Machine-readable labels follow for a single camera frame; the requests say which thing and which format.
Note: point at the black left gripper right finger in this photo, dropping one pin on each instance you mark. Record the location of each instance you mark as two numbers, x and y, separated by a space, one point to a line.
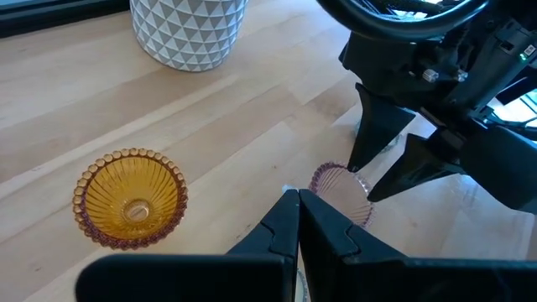
419 285

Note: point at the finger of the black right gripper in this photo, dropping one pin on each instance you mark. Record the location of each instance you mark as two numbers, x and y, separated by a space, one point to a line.
419 161
373 121

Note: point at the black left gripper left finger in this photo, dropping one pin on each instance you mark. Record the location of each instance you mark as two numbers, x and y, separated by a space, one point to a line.
210 281

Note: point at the purple glass candle holder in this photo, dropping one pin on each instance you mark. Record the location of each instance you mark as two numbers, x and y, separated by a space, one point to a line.
344 197

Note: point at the amber glass candle holder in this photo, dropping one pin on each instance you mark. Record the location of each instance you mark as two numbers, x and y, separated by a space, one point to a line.
130 197

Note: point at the succulent in white patterned pot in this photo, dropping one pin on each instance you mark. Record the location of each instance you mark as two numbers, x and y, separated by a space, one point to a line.
189 33

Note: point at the black metal table frame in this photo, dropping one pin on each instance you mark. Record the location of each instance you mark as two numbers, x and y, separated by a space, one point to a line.
63 19

